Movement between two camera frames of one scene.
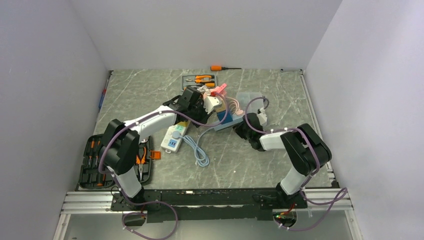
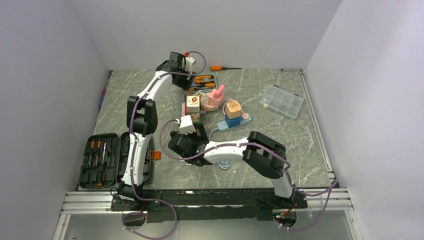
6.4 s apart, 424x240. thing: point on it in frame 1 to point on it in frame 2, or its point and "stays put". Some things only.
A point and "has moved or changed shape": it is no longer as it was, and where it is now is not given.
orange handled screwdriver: x=216 y=68 stays put
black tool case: x=90 y=176 stays put
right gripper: x=238 y=128 to x=203 y=136
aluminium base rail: x=324 y=202 stays put
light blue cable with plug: x=202 y=159 has moved or changed shape
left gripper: x=203 y=120 to x=185 y=84
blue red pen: x=103 y=95 stays put
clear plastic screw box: x=250 y=102 to x=282 y=100
